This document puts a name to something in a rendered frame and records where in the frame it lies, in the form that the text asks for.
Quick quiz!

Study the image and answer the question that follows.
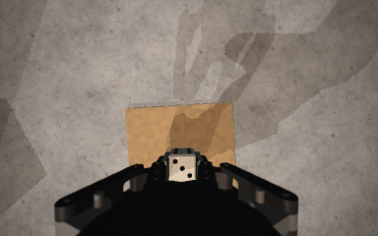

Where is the white die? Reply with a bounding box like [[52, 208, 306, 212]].
[[168, 147, 196, 181]]

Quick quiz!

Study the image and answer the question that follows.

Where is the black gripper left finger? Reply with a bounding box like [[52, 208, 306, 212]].
[[54, 151, 170, 236]]

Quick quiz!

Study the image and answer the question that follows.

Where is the tan flat mat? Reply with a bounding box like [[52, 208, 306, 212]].
[[125, 103, 235, 168]]

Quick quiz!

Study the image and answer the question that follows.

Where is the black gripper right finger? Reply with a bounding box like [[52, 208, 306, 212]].
[[195, 151, 298, 236]]

